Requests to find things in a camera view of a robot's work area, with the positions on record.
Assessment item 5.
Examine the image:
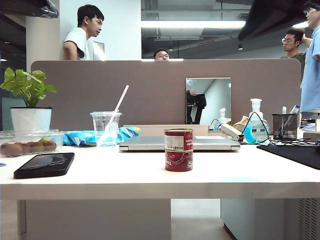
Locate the tomato can with white label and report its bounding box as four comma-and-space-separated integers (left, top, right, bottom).
163, 127, 195, 152

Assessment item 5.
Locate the red tomato paste can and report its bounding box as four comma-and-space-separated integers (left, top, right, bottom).
164, 147, 195, 173

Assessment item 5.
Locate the long beige box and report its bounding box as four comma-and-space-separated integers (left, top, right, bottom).
123, 124, 210, 137

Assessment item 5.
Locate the silver closed laptop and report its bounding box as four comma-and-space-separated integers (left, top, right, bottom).
118, 135, 242, 153

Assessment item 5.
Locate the brown fabric desk divider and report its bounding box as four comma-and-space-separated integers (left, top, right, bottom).
30, 58, 302, 132

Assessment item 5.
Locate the clear plastic cup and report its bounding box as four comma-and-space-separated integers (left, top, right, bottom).
89, 111, 123, 147

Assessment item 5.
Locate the square frameless mirror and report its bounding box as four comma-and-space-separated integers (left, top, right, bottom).
185, 77, 232, 126

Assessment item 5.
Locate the seated man with glasses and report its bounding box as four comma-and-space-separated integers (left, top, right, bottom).
152, 48, 171, 61

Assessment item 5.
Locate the beige stapler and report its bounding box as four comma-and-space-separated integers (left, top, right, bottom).
219, 122, 245, 144

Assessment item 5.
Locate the crumpled brown paper bag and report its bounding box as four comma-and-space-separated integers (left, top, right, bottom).
231, 115, 251, 127

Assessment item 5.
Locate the blue snack bag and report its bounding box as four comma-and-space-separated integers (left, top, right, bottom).
62, 126, 142, 147

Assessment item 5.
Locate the blue hand sanitizer pump bottle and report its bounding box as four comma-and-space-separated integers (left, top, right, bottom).
242, 98, 271, 145

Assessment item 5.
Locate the long ceiling light strip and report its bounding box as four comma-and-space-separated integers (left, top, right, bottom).
141, 20, 248, 29

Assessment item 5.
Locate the clear plastic fruit container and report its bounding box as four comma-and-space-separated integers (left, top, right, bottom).
0, 128, 66, 158

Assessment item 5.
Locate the man in white t-shirt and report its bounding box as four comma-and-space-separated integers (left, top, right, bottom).
62, 4, 105, 61

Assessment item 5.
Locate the beige desk support panel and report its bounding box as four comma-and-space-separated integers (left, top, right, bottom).
17, 199, 172, 240

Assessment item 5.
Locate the black smartphone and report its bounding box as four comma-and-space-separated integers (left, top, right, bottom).
13, 152, 76, 180

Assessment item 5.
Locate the black mesh pen holder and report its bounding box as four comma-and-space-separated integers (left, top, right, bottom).
271, 113, 301, 142

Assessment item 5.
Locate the white plant pot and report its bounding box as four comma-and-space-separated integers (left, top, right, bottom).
10, 106, 53, 132

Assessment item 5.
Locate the white marker with blue cap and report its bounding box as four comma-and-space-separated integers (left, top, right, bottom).
288, 104, 302, 116

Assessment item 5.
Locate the green leafy plant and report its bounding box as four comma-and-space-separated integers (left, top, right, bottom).
0, 67, 58, 109

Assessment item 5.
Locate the black mouse mat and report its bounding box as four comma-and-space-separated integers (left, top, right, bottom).
256, 144, 320, 171

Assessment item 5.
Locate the grey under-desk cabinet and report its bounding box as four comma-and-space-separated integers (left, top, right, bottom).
220, 198, 320, 240

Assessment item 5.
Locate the large brown kiwi fruit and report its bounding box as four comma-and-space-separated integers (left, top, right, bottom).
0, 142, 24, 157

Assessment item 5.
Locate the man in olive shirt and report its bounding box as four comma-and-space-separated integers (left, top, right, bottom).
279, 28, 308, 77

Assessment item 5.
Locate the man in blue shirt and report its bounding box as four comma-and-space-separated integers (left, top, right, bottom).
299, 0, 320, 120

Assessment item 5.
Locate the framed wall picture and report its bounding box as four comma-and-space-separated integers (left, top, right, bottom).
92, 40, 106, 61

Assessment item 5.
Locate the black cable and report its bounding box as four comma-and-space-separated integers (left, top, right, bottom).
239, 111, 320, 147

